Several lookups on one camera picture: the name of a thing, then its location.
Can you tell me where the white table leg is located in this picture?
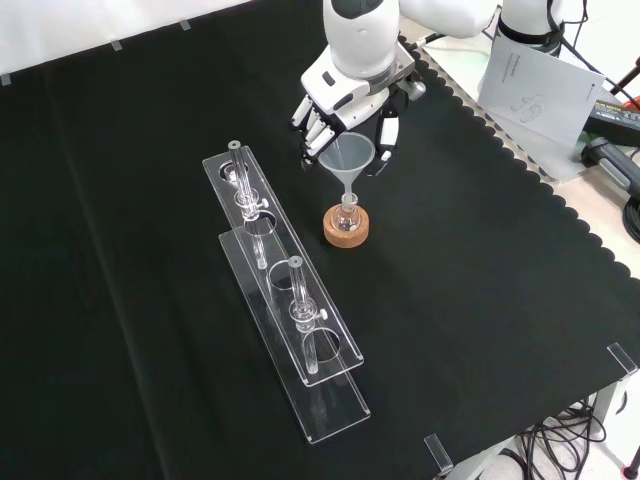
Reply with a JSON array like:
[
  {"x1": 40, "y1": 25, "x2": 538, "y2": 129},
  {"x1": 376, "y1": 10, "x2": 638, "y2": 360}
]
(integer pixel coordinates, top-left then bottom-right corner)
[{"x1": 595, "y1": 378, "x2": 627, "y2": 447}]

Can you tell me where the glass round-bottom flask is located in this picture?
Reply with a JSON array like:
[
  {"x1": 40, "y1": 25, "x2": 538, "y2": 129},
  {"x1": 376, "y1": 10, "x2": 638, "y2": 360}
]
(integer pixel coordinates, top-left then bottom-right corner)
[{"x1": 333, "y1": 193, "x2": 362, "y2": 234}]

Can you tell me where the black and green arm cable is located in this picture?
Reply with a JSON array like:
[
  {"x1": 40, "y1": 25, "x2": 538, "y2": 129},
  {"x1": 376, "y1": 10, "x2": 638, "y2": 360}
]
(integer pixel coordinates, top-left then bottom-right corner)
[{"x1": 405, "y1": 28, "x2": 452, "y2": 52}]

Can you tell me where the white printed booklet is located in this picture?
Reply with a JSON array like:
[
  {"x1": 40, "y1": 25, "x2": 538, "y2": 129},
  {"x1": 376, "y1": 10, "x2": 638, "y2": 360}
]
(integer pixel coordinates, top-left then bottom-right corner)
[{"x1": 476, "y1": 31, "x2": 607, "y2": 184}]

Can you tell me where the black bench cloth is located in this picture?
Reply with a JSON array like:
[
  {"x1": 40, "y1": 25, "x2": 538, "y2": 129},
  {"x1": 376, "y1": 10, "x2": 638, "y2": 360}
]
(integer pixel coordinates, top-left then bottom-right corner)
[{"x1": 0, "y1": 0, "x2": 640, "y2": 480}]

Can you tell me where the cork ring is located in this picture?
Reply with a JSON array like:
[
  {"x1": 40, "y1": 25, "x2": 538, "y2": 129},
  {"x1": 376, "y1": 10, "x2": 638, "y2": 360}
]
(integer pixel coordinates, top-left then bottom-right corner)
[{"x1": 322, "y1": 205, "x2": 371, "y2": 249}]

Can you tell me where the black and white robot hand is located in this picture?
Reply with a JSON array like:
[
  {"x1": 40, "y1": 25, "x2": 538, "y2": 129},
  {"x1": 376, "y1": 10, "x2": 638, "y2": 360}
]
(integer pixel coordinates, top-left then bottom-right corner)
[{"x1": 289, "y1": 45, "x2": 427, "y2": 177}]

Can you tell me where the black box with yellow label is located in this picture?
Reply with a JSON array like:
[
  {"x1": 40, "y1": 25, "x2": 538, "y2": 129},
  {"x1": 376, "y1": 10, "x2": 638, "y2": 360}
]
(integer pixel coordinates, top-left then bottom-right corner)
[{"x1": 582, "y1": 94, "x2": 640, "y2": 148}]

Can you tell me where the black and red tripod leg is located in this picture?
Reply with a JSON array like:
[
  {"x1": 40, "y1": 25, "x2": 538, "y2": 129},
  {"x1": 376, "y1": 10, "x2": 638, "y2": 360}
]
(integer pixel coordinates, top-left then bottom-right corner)
[{"x1": 607, "y1": 59, "x2": 640, "y2": 114}]

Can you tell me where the clear acrylic funnel stand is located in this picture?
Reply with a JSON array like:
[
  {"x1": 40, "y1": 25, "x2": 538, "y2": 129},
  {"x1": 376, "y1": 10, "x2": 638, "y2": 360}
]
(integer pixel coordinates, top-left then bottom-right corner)
[{"x1": 201, "y1": 140, "x2": 372, "y2": 446}]

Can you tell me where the grey handle device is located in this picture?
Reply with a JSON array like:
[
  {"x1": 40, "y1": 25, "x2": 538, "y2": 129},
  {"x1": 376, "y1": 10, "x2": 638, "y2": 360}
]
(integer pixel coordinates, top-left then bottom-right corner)
[{"x1": 579, "y1": 137, "x2": 640, "y2": 194}]

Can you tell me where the black floor cable bundle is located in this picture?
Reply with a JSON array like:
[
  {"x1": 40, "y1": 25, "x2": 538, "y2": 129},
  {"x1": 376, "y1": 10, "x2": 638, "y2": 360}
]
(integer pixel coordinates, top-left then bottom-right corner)
[{"x1": 499, "y1": 392, "x2": 640, "y2": 480}]

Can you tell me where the clear plastic funnel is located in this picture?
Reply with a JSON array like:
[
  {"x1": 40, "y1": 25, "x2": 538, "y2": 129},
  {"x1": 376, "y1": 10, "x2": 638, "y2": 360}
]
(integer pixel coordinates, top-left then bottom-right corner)
[{"x1": 318, "y1": 131, "x2": 376, "y2": 207}]

